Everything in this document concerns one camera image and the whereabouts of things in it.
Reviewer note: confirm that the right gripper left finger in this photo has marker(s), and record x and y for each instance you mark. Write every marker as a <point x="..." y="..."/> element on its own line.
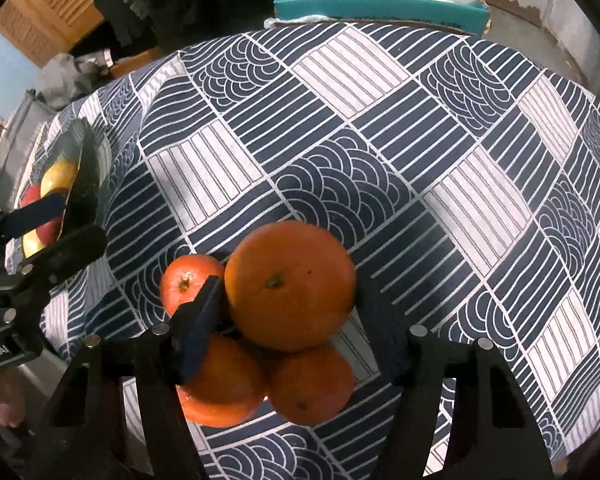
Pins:
<point x="83" y="430"/>

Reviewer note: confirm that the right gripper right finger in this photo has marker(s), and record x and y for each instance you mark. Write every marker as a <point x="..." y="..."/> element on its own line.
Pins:
<point x="493" y="433"/>

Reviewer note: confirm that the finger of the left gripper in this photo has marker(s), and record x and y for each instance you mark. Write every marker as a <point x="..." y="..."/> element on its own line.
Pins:
<point x="39" y="275"/>
<point x="18" y="222"/>

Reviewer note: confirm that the small tangerine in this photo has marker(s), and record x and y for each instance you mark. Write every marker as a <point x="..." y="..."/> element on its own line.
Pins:
<point x="184" y="278"/>

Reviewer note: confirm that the small orange bottom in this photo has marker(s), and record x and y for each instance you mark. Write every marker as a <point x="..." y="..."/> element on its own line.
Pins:
<point x="311" y="386"/>

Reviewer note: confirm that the large orange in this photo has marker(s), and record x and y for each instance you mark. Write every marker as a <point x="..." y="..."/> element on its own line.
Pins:
<point x="290" y="286"/>

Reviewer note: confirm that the round yellow-green pear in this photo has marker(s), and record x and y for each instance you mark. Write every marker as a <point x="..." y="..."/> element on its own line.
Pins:
<point x="31" y="244"/>

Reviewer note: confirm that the pointed yellow-green pear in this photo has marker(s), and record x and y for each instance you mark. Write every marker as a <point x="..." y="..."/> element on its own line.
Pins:
<point x="59" y="177"/>

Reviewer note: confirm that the person's left hand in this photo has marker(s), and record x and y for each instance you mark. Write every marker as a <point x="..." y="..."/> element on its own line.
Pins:
<point x="12" y="400"/>

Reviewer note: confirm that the clear glass plate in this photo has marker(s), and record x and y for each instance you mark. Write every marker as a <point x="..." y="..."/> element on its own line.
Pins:
<point x="90" y="149"/>

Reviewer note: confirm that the grey fabric storage bag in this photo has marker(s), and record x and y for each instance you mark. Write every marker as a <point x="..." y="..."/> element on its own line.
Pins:
<point x="29" y="120"/>

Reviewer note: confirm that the grey clothes pile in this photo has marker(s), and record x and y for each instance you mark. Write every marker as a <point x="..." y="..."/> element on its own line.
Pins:
<point x="65" y="78"/>

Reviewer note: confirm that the wooden drawer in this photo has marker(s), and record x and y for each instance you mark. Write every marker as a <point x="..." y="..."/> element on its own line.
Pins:
<point x="135" y="62"/>

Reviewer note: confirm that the wooden louvered wardrobe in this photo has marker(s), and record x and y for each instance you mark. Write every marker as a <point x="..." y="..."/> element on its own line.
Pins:
<point x="40" y="29"/>

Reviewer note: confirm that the blue white patterned tablecloth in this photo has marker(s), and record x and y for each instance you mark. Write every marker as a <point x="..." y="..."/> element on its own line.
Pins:
<point x="462" y="178"/>

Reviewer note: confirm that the teal plastic bin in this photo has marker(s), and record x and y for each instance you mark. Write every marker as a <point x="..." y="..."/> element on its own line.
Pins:
<point x="472" y="19"/>

